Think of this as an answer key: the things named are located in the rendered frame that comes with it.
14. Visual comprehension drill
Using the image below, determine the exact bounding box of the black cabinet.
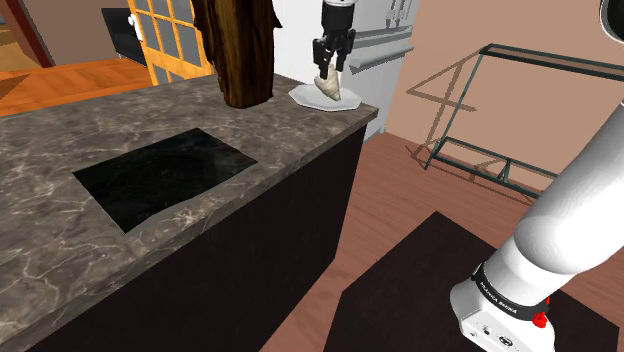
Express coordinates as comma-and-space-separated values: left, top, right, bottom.
100, 7, 148, 68

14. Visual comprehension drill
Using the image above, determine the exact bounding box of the brown wooden trunk piece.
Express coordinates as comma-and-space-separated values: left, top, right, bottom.
189, 0, 283, 110

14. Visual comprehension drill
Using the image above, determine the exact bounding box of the black inset panel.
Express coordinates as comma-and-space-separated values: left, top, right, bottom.
71, 127, 259, 235

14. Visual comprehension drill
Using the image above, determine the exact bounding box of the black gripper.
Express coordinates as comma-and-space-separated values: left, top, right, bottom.
312, 2, 358, 81

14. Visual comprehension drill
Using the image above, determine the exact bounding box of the dark kitchen island marble top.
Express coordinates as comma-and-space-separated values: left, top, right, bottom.
0, 71, 380, 352

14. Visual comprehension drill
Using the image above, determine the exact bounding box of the green metal frame rack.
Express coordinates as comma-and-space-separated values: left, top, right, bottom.
422, 43, 624, 200

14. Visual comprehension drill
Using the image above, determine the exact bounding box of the beige pointed shell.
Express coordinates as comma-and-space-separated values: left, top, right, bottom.
313, 63, 343, 103

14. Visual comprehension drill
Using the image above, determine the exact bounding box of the orange glass pane door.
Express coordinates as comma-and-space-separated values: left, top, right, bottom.
127, 0, 216, 87

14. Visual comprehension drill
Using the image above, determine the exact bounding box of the white plate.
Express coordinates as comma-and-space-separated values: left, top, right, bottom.
287, 83, 364, 113

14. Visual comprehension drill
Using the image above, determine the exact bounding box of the dark robot stand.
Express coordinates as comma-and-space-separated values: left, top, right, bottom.
323, 209, 621, 352

